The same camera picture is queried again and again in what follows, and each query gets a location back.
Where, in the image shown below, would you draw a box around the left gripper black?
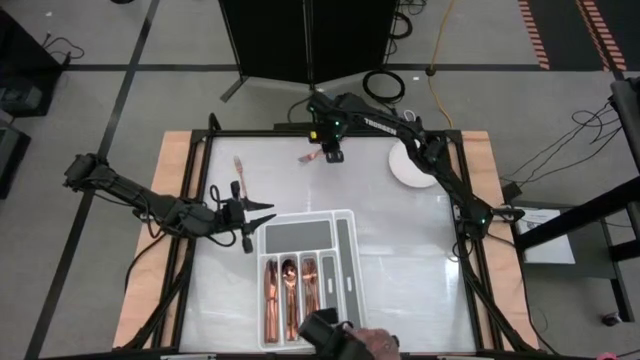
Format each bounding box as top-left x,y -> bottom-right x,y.
212,180 -> 278,254

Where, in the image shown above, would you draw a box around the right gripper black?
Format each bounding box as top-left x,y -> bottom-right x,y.
305,92 -> 352,164

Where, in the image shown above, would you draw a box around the copper spoon and fork crossed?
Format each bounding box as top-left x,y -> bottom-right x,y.
282,264 -> 299,336

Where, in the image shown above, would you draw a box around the white plastic cutlery tray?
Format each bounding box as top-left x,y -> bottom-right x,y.
255,208 -> 369,351

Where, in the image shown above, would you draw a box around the white round plate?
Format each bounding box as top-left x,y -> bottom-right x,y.
388,139 -> 442,190

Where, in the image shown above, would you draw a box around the black folding panel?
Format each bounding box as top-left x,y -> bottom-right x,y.
218,0 -> 401,104

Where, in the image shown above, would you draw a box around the person's hand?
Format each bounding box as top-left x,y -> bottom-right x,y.
347,326 -> 402,360

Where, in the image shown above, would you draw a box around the white paper sheet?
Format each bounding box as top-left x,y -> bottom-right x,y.
514,208 -> 576,265

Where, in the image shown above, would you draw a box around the black metal stand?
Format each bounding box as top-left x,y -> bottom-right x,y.
512,77 -> 640,326

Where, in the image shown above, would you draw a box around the black cabinet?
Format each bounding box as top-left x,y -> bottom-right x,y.
0,9 -> 64,119

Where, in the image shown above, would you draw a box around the black metal table frame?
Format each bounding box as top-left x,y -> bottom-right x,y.
112,113 -> 541,360

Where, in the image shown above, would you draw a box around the black looped gripper cable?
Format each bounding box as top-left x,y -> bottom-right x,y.
208,183 -> 238,249

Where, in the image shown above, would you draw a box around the coiled black cable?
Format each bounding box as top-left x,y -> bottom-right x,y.
361,68 -> 406,105

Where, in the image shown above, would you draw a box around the yellow extension cable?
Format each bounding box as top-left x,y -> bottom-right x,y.
426,0 -> 457,130

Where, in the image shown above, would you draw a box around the thin black floor cable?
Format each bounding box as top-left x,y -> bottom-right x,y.
40,32 -> 85,65

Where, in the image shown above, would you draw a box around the tangled black cables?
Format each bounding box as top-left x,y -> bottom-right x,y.
499,99 -> 624,184

